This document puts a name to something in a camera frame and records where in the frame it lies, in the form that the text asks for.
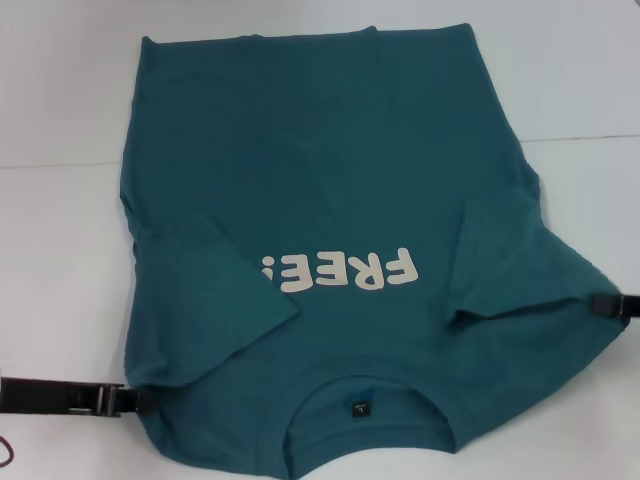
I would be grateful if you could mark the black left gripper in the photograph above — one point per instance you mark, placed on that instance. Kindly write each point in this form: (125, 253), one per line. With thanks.
(50, 396)

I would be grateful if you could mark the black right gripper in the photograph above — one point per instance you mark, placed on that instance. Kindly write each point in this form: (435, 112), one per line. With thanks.
(631, 306)

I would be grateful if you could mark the blue shirt with FREE print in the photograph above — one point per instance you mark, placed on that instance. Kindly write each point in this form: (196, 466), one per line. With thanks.
(325, 150)

